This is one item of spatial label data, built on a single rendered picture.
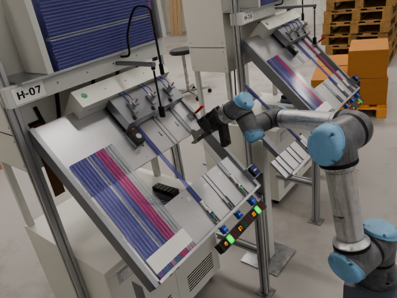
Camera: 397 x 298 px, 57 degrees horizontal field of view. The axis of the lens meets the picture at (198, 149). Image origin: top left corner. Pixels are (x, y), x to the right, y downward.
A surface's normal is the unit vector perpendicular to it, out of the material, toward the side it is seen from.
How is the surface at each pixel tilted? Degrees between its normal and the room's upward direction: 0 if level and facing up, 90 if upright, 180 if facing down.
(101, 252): 0
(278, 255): 0
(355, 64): 90
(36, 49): 90
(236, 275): 0
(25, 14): 90
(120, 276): 90
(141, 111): 44
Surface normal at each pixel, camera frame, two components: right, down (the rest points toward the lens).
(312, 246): -0.14, -0.89
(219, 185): 0.44, -0.51
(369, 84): -0.33, 0.45
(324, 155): -0.84, 0.22
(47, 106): 0.78, 0.17
